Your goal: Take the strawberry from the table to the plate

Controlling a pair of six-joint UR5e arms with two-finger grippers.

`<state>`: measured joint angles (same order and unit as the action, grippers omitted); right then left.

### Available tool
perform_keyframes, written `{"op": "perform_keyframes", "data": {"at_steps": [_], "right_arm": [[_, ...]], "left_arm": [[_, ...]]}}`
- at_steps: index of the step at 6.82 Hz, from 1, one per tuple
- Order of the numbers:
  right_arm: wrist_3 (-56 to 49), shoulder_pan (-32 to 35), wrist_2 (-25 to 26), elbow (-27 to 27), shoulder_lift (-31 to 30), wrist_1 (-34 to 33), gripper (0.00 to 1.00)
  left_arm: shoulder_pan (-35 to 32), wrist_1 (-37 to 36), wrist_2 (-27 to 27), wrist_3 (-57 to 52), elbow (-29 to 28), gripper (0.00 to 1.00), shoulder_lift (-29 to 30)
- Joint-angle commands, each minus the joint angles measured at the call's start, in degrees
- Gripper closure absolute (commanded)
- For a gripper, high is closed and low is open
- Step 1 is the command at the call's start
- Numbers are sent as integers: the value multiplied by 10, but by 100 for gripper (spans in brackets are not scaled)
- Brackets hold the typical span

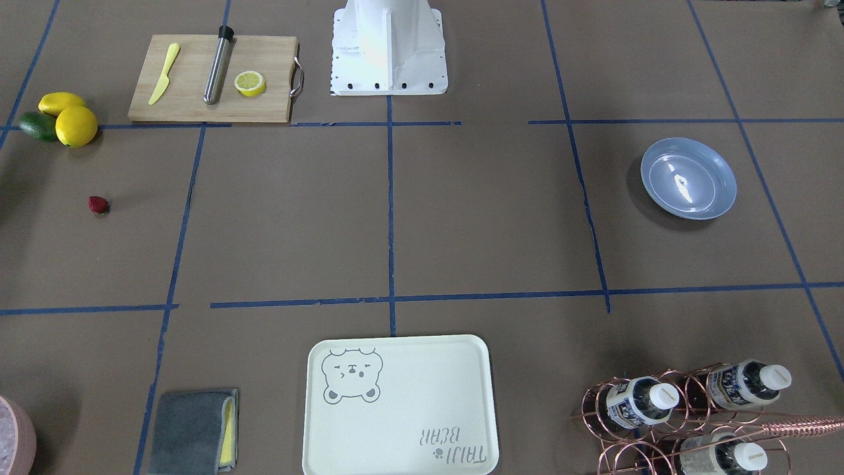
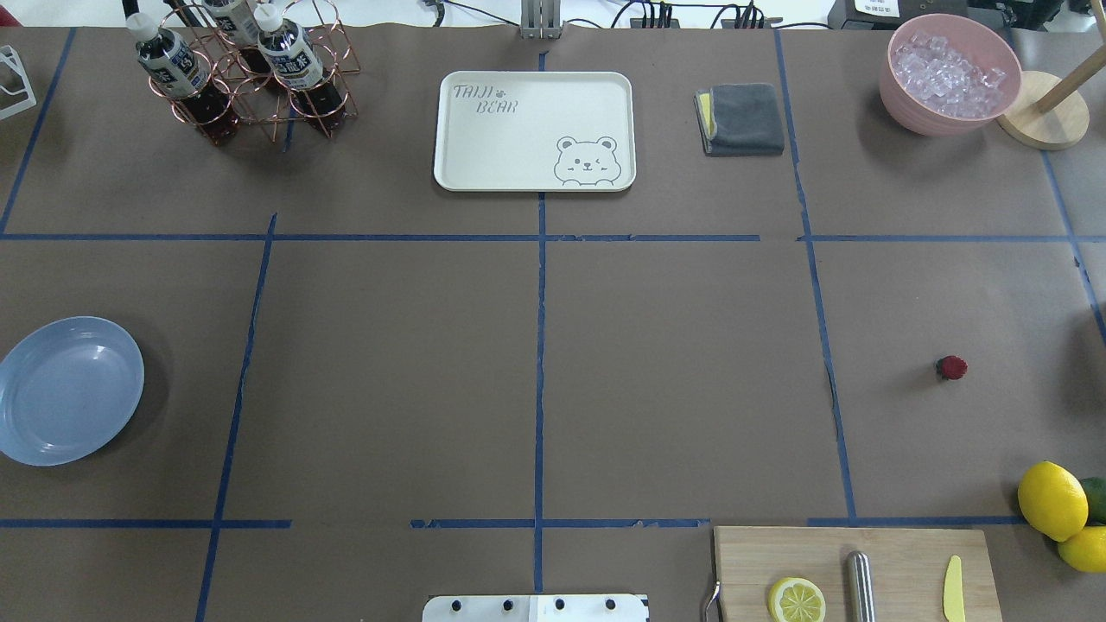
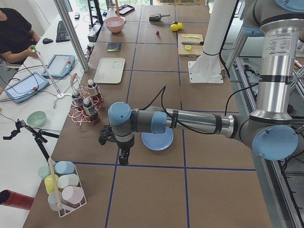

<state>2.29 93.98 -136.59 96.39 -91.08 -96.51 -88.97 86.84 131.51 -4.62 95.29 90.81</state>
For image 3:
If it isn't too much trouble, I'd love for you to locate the middle dark drink bottle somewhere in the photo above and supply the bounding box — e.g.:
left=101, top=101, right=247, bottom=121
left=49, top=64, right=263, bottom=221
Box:
left=72, top=93, right=83, bottom=107

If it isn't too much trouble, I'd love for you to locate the steel handled knife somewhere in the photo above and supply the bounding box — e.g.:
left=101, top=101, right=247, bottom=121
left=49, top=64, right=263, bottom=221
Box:
left=181, top=41, right=204, bottom=46

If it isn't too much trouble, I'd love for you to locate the mint green bowl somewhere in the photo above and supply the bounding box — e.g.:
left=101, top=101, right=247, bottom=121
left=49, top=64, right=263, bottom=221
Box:
left=27, top=111, right=47, bottom=128

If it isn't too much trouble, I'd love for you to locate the blue plate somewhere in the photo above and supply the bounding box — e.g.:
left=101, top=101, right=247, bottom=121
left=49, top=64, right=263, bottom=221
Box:
left=141, top=127, right=174, bottom=151

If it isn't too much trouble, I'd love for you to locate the cream bear tray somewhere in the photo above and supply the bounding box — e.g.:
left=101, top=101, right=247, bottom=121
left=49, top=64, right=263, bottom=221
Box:
left=93, top=57, right=125, bottom=84

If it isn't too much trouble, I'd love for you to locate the yellow cup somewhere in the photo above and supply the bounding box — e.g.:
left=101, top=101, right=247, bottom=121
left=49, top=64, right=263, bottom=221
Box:
left=44, top=174, right=55, bottom=195

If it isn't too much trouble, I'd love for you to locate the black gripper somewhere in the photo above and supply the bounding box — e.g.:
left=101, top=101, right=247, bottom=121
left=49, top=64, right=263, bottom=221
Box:
left=118, top=140, right=134, bottom=165

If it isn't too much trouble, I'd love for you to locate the mint green cup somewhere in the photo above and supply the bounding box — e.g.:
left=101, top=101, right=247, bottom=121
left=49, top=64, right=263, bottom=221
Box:
left=38, top=165, right=51, bottom=180

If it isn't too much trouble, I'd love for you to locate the light blue cup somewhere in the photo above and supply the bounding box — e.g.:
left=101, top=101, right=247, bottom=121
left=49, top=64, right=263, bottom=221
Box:
left=55, top=161, right=75, bottom=175

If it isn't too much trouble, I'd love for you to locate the pink bowl of ice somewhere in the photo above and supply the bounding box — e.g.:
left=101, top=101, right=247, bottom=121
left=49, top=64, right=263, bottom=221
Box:
left=105, top=17, right=126, bottom=33

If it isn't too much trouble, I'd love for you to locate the wooden basket handle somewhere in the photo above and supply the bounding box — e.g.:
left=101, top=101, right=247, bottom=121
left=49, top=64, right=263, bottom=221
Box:
left=48, top=158, right=62, bottom=210

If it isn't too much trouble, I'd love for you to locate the small yellow lemon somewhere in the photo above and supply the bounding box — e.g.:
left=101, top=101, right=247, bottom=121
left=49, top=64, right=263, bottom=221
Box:
left=177, top=22, right=183, bottom=30

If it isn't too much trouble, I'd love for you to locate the yellow plastic knife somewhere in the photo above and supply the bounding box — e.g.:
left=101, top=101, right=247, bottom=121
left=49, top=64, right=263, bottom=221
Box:
left=181, top=35, right=200, bottom=39

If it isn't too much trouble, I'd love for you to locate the copper wire bottle rack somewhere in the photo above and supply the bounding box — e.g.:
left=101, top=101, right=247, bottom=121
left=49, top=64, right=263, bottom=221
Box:
left=68, top=73, right=104, bottom=125

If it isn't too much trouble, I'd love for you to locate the black computer mouse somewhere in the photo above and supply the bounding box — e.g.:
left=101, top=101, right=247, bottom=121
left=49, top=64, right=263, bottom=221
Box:
left=42, top=38, right=53, bottom=44

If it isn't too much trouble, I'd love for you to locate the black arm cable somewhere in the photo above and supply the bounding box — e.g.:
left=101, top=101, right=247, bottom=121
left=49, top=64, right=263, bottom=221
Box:
left=140, top=82, right=261, bottom=135

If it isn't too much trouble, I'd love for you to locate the white cup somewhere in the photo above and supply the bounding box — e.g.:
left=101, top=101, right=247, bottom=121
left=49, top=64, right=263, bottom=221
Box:
left=57, top=173, right=79, bottom=189

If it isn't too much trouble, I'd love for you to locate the pale blue bottom cup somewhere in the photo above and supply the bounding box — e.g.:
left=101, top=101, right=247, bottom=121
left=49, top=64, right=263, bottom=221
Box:
left=47, top=192, right=60, bottom=211

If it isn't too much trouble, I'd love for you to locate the far blue teach pendant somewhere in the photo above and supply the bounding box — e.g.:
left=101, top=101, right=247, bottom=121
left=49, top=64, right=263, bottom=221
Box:
left=47, top=54, right=75, bottom=78

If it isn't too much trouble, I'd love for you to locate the pink stick on stand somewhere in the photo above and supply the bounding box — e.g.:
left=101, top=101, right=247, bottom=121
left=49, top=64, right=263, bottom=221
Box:
left=31, top=45, right=72, bottom=109

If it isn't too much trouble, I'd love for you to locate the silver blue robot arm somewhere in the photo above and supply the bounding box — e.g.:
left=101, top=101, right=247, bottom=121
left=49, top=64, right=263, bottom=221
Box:
left=99, top=0, right=304, bottom=165

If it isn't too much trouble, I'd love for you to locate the aluminium frame post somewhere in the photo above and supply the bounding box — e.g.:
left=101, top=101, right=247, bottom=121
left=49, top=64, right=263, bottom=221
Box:
left=54, top=0, right=89, bottom=72

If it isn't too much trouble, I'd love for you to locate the white wire cup basket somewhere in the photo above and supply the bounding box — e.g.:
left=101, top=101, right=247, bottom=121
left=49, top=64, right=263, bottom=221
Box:
left=53, top=161, right=87, bottom=217

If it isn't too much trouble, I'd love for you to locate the halved lemon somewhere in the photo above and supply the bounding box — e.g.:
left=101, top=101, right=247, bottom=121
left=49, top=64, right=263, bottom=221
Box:
left=184, top=45, right=192, bottom=51

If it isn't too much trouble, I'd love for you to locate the pink cup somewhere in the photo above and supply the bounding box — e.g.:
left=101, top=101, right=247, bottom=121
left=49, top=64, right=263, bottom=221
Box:
left=61, top=186, right=84, bottom=204

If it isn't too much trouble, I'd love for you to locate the black keyboard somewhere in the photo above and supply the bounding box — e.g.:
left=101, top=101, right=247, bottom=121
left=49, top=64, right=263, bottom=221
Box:
left=56, top=20, right=69, bottom=43

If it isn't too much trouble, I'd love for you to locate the red cylinder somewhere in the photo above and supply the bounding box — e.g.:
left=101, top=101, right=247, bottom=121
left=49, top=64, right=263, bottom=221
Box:
left=0, top=190, right=34, bottom=210

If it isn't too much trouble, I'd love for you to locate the grey folded cloth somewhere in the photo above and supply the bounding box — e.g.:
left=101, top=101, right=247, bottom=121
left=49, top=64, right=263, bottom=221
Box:
left=106, top=42, right=122, bottom=52

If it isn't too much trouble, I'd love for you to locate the near blue teach pendant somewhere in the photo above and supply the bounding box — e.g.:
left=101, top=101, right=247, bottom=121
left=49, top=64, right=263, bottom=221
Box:
left=4, top=72, right=49, bottom=104

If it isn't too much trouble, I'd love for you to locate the rear dark drink bottle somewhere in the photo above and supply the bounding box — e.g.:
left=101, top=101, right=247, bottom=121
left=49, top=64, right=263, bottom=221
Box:
left=87, top=79, right=101, bottom=101

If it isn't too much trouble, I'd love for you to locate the dark drink bottle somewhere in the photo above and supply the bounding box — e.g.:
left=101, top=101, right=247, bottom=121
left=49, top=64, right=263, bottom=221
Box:
left=87, top=79, right=101, bottom=101
left=83, top=98, right=100, bottom=123
left=72, top=93, right=83, bottom=107

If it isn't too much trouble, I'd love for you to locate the wooden stand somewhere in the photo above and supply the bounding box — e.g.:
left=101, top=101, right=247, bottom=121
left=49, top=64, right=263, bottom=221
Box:
left=106, top=0, right=121, bottom=19

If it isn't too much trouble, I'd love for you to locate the black tripod with clamp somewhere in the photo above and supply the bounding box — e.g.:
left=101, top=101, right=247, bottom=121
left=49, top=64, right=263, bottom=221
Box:
left=3, top=119, right=59, bottom=161

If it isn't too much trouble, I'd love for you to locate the large yellow lemon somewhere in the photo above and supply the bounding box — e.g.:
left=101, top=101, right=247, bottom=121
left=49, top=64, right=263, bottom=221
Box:
left=170, top=24, right=180, bottom=32

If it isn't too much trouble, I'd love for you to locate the front dark drink bottle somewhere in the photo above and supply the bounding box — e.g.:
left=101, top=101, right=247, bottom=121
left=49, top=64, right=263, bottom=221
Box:
left=83, top=98, right=100, bottom=123

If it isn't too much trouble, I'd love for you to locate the wooden cutting board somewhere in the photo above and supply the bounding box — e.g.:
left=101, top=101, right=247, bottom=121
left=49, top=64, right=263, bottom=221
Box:
left=178, top=34, right=204, bottom=57

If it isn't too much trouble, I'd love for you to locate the blue teach pendant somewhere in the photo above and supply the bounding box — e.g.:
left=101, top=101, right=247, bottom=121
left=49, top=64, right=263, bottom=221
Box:
left=4, top=72, right=49, bottom=104
left=47, top=54, right=75, bottom=78

